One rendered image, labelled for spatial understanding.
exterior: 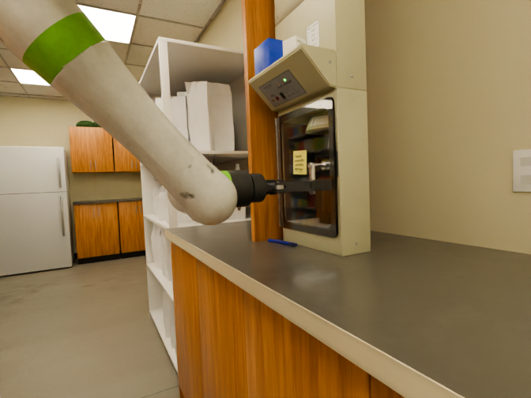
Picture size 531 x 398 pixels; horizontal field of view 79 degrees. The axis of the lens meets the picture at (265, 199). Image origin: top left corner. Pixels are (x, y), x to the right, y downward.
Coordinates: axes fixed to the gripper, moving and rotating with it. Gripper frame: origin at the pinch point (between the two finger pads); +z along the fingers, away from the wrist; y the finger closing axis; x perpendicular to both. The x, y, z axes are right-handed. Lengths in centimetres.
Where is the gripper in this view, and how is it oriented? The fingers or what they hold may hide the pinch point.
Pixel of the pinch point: (312, 185)
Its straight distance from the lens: 92.5
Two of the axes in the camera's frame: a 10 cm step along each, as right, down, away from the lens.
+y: -4.7, -0.3, 8.8
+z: 8.8, -0.6, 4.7
